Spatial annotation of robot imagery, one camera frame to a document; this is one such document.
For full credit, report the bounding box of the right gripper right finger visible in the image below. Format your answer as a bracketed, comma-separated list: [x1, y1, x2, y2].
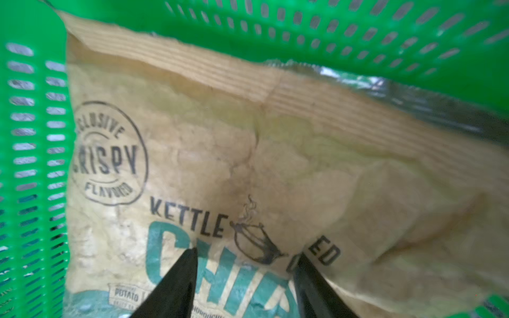
[293, 254, 358, 318]

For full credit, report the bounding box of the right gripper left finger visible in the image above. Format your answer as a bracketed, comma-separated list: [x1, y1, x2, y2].
[131, 248, 198, 318]

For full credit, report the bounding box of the green plastic basket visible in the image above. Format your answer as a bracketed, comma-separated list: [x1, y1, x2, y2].
[1, 1, 508, 317]

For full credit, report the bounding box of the tan kettle chips bag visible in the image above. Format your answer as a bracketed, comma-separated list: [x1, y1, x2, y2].
[60, 13, 508, 317]

